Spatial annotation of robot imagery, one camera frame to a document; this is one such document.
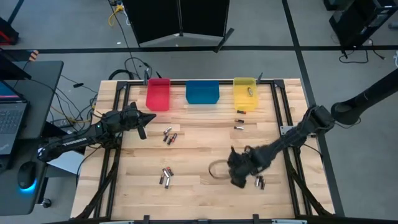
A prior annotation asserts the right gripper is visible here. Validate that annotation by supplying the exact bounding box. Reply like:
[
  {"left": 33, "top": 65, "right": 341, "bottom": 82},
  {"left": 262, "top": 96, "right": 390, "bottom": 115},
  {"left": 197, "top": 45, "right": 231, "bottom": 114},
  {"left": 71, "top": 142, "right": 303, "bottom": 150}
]
[{"left": 228, "top": 146, "right": 265, "bottom": 189}]

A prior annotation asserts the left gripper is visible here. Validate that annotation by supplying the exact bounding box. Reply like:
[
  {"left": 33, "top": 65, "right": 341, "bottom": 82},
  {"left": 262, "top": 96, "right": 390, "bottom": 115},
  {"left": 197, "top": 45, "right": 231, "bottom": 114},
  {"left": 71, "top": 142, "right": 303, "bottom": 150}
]
[{"left": 119, "top": 101, "right": 157, "bottom": 140}]

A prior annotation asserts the yellow plastic bin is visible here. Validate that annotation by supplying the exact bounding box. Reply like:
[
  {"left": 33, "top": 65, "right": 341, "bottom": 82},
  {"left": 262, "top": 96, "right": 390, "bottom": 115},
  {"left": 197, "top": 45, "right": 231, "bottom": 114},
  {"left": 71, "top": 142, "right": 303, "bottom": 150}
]
[{"left": 233, "top": 77, "right": 259, "bottom": 112}]

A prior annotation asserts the red plastic bin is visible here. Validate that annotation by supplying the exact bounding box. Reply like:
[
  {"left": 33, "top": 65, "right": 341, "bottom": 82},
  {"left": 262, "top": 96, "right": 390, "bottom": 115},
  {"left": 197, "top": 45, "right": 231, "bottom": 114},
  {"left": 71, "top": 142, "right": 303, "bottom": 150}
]
[{"left": 145, "top": 77, "right": 171, "bottom": 112}]

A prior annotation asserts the blue plastic bin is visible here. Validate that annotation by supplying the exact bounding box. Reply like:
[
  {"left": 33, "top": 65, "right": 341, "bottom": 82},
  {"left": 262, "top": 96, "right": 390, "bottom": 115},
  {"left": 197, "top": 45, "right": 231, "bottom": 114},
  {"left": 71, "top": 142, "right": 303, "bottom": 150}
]
[{"left": 185, "top": 80, "right": 220, "bottom": 105}]

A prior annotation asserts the grey power strip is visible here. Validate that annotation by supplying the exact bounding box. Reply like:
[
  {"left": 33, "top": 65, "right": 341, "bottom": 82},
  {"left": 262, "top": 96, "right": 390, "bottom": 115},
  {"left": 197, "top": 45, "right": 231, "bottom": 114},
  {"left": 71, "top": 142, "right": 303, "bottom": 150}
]
[{"left": 51, "top": 118, "right": 74, "bottom": 129}]

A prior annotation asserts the flat grey box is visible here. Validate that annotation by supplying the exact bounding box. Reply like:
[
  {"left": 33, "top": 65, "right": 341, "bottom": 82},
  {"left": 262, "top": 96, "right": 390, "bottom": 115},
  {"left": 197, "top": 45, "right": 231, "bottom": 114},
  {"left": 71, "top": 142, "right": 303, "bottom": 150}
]
[{"left": 46, "top": 149, "right": 85, "bottom": 177}]

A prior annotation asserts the black folding screen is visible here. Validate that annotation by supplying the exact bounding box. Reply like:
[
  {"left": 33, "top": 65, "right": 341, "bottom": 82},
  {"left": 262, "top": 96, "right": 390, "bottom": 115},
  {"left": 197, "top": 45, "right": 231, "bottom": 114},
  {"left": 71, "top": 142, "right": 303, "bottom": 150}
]
[{"left": 121, "top": 0, "right": 234, "bottom": 53}]

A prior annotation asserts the black desk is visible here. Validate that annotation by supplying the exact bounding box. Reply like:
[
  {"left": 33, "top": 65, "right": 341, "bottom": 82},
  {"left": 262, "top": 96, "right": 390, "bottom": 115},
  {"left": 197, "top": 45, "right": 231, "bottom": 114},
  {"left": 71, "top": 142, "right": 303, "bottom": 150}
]
[{"left": 0, "top": 60, "right": 65, "bottom": 217}]

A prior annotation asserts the black computer mouse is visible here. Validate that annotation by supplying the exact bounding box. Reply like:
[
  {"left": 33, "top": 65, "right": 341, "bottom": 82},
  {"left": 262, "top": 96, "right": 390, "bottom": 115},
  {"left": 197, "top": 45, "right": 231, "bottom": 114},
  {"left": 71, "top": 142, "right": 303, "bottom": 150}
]
[{"left": 17, "top": 161, "right": 37, "bottom": 190}]

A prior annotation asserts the dark grey laptop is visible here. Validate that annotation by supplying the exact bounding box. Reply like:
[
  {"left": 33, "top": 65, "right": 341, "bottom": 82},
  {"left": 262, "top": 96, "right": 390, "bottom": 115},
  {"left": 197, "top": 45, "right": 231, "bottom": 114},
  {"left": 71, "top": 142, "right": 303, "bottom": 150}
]
[{"left": 0, "top": 80, "right": 29, "bottom": 156}]

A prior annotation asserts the black monitor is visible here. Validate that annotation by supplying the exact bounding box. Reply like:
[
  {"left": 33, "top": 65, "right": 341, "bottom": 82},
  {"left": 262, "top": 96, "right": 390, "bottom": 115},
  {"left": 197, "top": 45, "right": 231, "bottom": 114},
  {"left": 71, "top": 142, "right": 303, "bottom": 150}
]
[{"left": 0, "top": 48, "right": 32, "bottom": 81}]

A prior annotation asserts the red and black equipment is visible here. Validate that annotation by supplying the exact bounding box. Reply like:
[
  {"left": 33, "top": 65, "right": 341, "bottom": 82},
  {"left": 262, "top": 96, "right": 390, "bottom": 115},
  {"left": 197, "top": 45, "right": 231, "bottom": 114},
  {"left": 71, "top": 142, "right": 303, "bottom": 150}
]
[{"left": 0, "top": 17, "right": 20, "bottom": 46}]

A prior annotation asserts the black equipment cart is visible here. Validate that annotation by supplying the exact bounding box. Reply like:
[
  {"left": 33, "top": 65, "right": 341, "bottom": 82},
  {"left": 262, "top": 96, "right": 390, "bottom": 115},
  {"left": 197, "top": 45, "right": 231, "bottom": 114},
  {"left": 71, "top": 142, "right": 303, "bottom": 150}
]
[{"left": 323, "top": 0, "right": 398, "bottom": 52}]

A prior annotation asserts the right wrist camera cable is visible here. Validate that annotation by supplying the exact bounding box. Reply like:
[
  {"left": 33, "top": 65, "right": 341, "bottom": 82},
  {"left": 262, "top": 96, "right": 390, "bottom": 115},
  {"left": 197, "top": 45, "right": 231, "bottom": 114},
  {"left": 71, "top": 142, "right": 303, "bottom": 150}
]
[{"left": 208, "top": 159, "right": 233, "bottom": 180}]

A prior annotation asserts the black aluminium table frame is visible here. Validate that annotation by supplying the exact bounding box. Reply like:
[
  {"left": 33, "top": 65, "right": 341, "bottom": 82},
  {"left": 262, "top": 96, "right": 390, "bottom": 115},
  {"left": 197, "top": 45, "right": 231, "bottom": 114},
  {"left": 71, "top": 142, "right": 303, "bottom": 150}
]
[{"left": 74, "top": 79, "right": 335, "bottom": 224}]

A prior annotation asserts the thick black cable loop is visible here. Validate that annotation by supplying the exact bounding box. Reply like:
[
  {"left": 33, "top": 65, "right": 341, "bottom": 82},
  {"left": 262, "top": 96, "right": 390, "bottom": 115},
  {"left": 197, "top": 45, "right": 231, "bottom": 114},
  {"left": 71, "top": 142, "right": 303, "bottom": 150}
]
[{"left": 108, "top": 68, "right": 134, "bottom": 81}]

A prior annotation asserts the long thin black cable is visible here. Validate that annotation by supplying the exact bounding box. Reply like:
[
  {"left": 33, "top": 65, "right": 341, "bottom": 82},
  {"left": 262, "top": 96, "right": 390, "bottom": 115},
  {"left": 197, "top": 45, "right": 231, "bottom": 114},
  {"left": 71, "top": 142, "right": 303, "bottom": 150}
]
[{"left": 107, "top": 0, "right": 141, "bottom": 80}]

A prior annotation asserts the yellow cable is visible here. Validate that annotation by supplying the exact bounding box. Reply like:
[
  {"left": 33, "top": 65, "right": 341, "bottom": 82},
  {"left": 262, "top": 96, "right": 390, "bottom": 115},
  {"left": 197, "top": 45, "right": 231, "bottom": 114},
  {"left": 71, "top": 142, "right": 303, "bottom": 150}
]
[{"left": 108, "top": 4, "right": 125, "bottom": 27}]

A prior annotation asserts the black floor cable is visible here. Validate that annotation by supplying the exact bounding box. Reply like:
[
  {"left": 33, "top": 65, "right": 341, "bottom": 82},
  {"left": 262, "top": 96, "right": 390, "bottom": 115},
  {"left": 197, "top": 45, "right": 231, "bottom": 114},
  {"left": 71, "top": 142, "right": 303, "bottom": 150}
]
[{"left": 338, "top": 39, "right": 386, "bottom": 65}]

